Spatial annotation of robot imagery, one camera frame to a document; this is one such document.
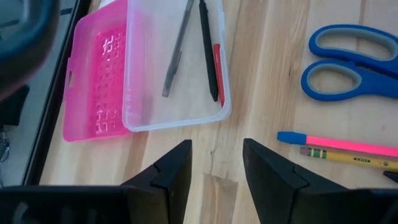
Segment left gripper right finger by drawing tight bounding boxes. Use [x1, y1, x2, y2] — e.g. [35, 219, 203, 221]
[243, 138, 358, 224]

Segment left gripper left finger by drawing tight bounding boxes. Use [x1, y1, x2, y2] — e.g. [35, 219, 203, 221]
[120, 139, 193, 224]

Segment yellow wooden pencil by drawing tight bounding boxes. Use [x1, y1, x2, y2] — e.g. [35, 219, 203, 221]
[299, 146, 398, 171]

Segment pink pencil blue eraser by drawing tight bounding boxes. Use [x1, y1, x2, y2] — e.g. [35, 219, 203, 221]
[276, 131, 398, 158]

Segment pink lid clear pencil box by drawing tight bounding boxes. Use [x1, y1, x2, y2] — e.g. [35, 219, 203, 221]
[62, 0, 233, 143]

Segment red pen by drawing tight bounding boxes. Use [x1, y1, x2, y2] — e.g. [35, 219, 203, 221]
[213, 43, 226, 108]

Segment grey pen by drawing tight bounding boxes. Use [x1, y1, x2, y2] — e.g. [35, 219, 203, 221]
[161, 0, 195, 98]

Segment plain black pen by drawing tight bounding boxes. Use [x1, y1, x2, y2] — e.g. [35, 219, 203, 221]
[198, 0, 220, 103]

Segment blue handled scissors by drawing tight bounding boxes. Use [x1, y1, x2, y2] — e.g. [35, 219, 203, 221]
[300, 24, 398, 103]

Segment black metal table frame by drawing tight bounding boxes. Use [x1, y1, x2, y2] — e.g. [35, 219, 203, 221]
[21, 0, 93, 187]

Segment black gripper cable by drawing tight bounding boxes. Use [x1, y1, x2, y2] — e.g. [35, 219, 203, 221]
[0, 0, 62, 100]

